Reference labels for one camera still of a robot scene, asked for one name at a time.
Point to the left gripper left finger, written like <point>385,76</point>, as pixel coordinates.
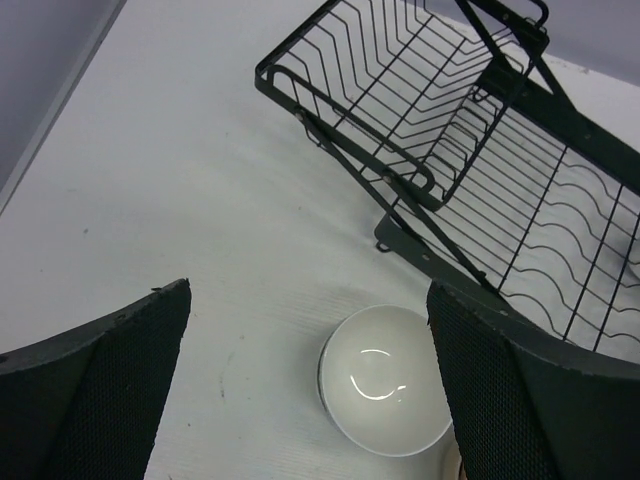
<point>87,403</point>

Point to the white bowl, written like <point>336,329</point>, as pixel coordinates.
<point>382,382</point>
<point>319,377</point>

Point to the plain tan bowl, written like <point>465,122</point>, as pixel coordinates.
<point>452,464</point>

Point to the black wire dish rack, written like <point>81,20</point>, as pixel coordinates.
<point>457,126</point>

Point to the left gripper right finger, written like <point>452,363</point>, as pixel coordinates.
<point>524,404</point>

